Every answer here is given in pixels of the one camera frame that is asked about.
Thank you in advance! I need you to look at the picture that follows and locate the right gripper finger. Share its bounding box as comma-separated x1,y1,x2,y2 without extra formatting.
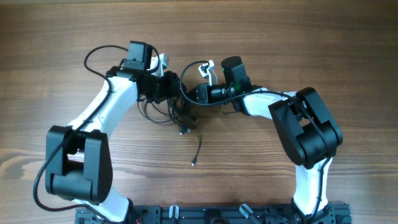
187,95,207,105
187,83,208,95

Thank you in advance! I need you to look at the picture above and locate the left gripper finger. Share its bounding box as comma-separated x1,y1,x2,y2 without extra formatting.
155,88,180,103
164,71,180,92

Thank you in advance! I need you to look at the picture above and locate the long black USB cable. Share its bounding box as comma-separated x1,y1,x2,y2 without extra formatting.
136,93,203,167

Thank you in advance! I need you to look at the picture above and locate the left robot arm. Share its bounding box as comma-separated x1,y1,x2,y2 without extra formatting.
33,41,180,223

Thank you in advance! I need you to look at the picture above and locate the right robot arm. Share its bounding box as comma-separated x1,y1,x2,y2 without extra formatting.
180,56,343,222

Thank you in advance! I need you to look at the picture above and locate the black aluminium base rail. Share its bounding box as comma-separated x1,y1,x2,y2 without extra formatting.
75,203,353,224

